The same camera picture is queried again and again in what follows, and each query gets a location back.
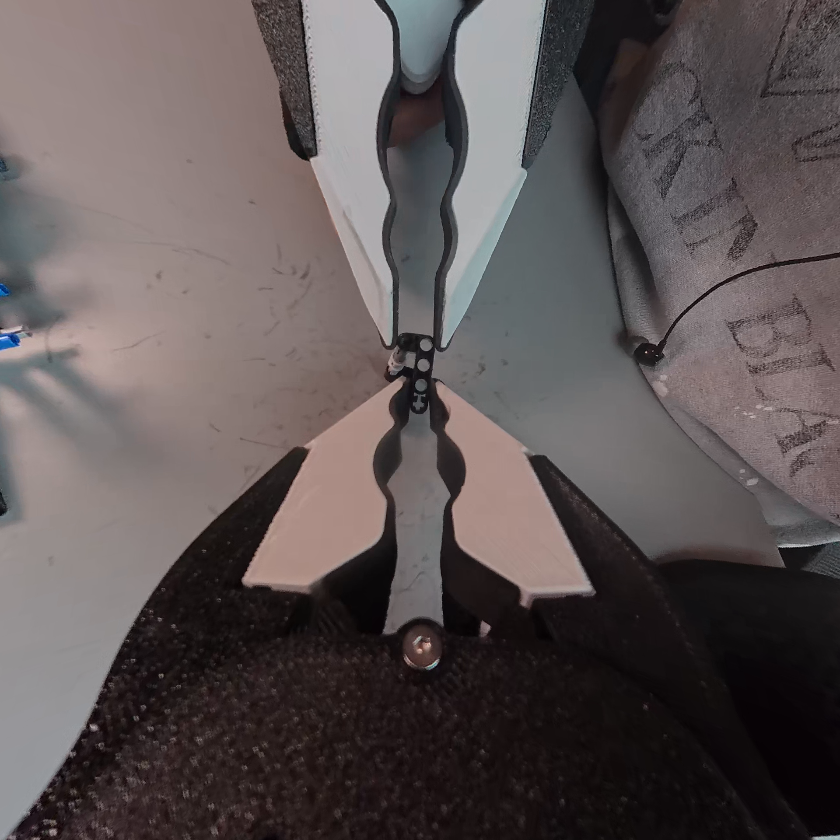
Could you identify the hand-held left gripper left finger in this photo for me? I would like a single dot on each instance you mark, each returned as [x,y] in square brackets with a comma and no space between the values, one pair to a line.
[315,518]

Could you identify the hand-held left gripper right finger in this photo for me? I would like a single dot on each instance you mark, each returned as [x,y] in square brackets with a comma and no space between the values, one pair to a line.
[512,518]

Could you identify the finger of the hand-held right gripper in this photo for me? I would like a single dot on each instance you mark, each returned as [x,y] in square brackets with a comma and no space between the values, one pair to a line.
[499,98]
[348,98]

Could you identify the black L-shaped beam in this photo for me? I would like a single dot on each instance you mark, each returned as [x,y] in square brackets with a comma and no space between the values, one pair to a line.
[420,387]

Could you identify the grey axle pin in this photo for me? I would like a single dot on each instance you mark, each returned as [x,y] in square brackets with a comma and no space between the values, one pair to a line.
[396,364]

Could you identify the brick vehicle chassis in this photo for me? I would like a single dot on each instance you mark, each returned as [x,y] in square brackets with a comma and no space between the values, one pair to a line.
[10,336]

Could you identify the grey desk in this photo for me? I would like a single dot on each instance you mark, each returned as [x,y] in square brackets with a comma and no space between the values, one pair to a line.
[164,197]

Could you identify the person's right hand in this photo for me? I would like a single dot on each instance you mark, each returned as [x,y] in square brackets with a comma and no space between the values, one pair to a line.
[413,121]

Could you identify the person's grey printed hoodie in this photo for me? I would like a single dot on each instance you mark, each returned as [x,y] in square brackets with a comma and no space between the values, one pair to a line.
[722,197]

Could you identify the person's dark trousers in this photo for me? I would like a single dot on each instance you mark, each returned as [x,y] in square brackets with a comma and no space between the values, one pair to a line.
[774,656]

